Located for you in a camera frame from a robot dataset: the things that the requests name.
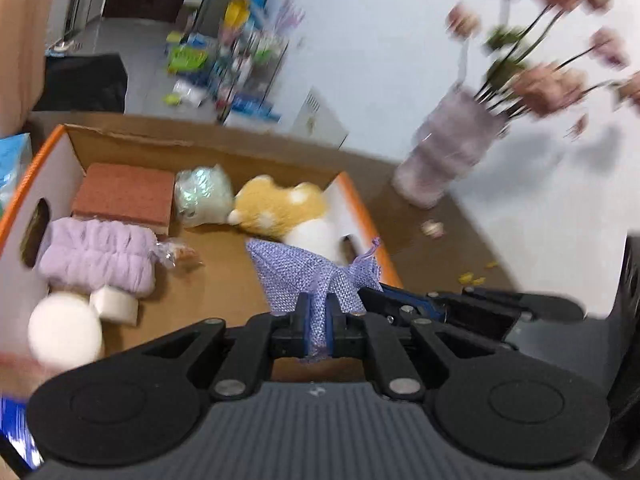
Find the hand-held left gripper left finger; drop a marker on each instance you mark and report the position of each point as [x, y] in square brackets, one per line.
[302, 325]

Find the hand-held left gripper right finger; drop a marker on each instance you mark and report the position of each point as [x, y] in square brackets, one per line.
[331, 327]

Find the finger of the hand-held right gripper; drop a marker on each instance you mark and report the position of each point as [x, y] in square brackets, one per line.
[415, 307]
[525, 302]

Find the purple mesh cloth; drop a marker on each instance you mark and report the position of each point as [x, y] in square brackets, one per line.
[310, 272]

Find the orange-edged cardboard box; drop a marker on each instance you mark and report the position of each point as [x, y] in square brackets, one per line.
[210, 280]

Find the yellow and white plush toy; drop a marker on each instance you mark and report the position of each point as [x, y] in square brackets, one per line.
[295, 210]

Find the green plush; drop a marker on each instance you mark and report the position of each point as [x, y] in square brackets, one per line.
[202, 195]

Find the purple fluffy towel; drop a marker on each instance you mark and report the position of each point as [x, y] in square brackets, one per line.
[97, 255]

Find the scattered yellow bits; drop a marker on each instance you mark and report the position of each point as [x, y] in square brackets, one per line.
[472, 276]

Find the fallen flower petal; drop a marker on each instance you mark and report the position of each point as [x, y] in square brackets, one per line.
[433, 228]

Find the small clear plastic wrapper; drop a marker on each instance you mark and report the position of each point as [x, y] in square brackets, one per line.
[175, 254]

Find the grey ribbed vase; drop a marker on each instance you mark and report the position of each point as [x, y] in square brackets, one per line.
[445, 152]

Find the white cube block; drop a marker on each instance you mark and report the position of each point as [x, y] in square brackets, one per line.
[117, 305]

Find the white perforated box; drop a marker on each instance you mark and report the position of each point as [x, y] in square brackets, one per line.
[320, 119]

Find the pink artificial flowers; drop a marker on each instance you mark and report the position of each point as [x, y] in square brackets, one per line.
[545, 87]

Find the brown sponge block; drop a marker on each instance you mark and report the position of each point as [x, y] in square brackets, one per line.
[125, 195]

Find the cluttered storage rack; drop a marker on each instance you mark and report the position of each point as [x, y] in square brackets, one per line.
[240, 60]

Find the small blue packet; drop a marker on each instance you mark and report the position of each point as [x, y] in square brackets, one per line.
[12, 425]

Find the blue tissue pack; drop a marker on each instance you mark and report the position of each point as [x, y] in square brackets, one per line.
[12, 170]

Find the peach ribbed suitcase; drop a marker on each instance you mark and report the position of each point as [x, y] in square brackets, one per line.
[22, 45]

